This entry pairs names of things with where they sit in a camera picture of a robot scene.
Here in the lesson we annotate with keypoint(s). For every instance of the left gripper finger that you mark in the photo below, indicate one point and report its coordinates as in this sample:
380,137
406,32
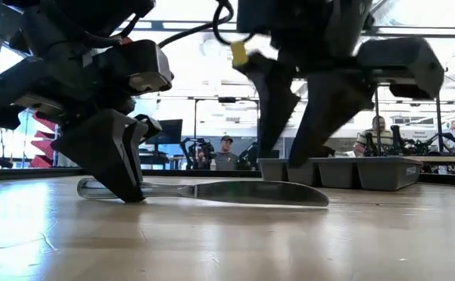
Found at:
147,129
110,156

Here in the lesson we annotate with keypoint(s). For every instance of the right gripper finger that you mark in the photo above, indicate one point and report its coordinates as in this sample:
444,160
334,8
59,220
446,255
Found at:
336,105
274,101

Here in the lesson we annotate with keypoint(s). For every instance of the silver metal table knife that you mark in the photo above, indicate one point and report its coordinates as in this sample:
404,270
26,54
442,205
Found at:
250,193

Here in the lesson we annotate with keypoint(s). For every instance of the neighbouring black robot arm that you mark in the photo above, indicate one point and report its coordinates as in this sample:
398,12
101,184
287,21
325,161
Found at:
453,142
196,150

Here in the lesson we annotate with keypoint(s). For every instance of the black screen on stand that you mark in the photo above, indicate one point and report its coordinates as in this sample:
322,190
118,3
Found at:
170,132

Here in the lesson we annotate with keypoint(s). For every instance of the person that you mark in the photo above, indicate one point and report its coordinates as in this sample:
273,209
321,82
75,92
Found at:
377,136
225,156

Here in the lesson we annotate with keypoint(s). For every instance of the red shelf bins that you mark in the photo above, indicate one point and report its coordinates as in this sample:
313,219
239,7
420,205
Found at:
43,150

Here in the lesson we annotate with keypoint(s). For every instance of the small white bottle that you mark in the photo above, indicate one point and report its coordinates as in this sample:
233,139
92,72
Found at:
213,164

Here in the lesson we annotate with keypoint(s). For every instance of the grey plastic cutlery tray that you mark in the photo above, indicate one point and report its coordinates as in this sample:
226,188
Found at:
387,173

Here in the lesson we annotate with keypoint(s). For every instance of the ceiling light strip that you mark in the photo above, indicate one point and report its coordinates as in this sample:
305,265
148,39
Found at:
426,31
196,25

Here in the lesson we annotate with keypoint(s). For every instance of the black neighbouring camera stand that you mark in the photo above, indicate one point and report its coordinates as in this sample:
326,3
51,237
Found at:
438,125
195,117

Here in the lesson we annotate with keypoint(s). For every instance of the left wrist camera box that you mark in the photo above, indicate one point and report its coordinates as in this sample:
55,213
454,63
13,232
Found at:
137,66

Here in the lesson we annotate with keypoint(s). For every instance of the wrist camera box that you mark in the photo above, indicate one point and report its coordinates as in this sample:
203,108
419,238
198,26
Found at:
137,66
402,66

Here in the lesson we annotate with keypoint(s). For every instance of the black aluminium table frame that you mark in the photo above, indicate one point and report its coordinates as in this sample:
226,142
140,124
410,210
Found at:
36,171

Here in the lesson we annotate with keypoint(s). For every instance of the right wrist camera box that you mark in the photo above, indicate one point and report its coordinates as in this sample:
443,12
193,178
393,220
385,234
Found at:
402,66

